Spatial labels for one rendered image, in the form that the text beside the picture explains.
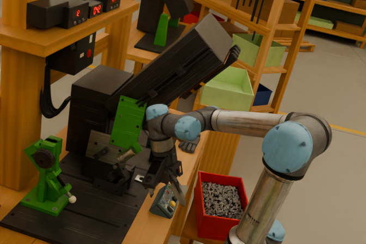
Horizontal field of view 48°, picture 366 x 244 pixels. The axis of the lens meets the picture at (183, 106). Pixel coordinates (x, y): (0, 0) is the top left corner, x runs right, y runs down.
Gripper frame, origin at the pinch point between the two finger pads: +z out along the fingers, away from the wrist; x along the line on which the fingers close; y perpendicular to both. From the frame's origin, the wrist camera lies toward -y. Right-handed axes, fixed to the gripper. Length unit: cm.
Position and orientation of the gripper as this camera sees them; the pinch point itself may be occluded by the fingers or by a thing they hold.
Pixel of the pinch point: (166, 203)
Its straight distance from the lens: 148.5
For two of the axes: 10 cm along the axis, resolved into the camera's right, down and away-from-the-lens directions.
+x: -8.2, -0.8, 5.7
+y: 5.6, -3.2, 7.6
